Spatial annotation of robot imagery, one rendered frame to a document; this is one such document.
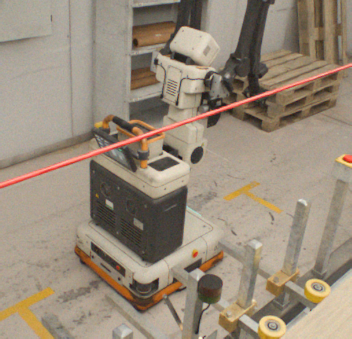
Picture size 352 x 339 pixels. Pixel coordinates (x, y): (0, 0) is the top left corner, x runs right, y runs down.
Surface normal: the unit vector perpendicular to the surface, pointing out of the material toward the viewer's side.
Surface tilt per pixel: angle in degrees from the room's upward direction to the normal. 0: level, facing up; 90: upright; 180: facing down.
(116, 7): 90
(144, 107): 90
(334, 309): 0
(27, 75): 90
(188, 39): 48
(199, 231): 0
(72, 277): 0
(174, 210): 90
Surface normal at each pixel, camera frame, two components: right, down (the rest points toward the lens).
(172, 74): -0.69, 0.17
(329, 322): 0.07, -0.88
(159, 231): 0.70, 0.39
